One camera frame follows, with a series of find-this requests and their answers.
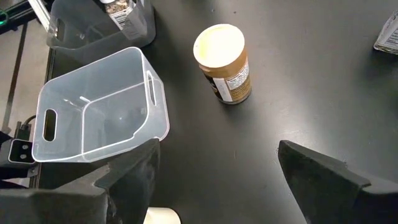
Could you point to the pale-lid furikake jar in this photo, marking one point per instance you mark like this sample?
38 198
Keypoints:
222 62

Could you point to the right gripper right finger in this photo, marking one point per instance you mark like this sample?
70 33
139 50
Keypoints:
320 186

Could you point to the black aluminium table frame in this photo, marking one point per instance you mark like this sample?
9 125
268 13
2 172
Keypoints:
34 179

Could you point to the white-lid glass spice jar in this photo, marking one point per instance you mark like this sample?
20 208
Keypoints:
388 34
126 17

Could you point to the smoky clear plastic bin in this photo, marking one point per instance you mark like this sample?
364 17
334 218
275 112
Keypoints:
81 40

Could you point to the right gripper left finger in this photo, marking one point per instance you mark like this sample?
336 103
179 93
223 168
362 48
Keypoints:
133 186

